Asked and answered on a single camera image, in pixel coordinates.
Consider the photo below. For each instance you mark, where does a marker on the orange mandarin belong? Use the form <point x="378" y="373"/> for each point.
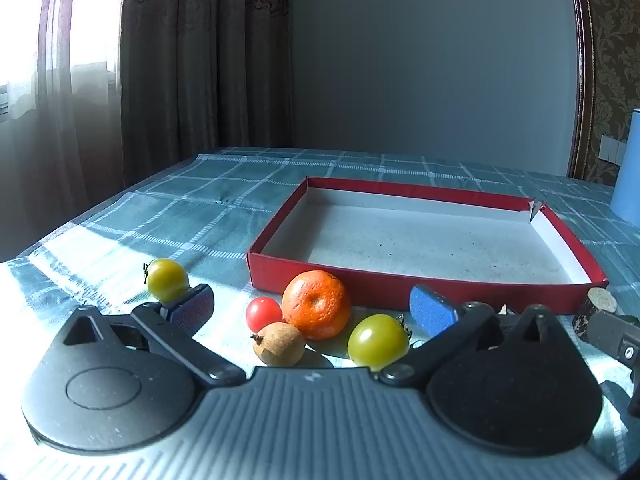
<point x="316" y="304"/>

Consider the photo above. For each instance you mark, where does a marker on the green tomato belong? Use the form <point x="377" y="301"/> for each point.
<point x="167" y="280"/>
<point x="378" y="341"/>

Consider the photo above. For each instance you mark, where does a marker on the red cherry tomato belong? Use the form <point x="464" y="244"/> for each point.
<point x="263" y="312"/>

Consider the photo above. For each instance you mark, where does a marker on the light blue kettle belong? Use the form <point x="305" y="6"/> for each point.
<point x="629" y="175"/>

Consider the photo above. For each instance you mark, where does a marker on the dark wooden frame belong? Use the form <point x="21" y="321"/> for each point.
<point x="582" y="60"/>

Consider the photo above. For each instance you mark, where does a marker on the brown patterned curtain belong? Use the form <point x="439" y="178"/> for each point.
<point x="200" y="60"/>

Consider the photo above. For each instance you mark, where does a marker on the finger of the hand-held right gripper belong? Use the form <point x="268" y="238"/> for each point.
<point x="617" y="340"/>

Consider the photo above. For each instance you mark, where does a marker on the red cardboard box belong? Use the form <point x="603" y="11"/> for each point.
<point x="425" y="240"/>

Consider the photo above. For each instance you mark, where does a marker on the dark eggplant piece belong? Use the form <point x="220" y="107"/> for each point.
<point x="600" y="301"/>

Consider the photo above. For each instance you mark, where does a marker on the white wall switch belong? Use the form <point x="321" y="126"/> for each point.
<point x="612" y="147"/>

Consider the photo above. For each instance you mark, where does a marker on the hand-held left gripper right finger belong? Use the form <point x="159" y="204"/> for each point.
<point x="432" y="310"/>

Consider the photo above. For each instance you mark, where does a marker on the brown longan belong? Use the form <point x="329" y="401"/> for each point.
<point x="278" y="345"/>

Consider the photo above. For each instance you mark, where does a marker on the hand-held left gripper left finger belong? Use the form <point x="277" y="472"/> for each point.
<point x="192" y="310"/>

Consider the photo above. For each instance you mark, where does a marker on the sheer white curtain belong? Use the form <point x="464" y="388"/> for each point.
<point x="75" y="110"/>

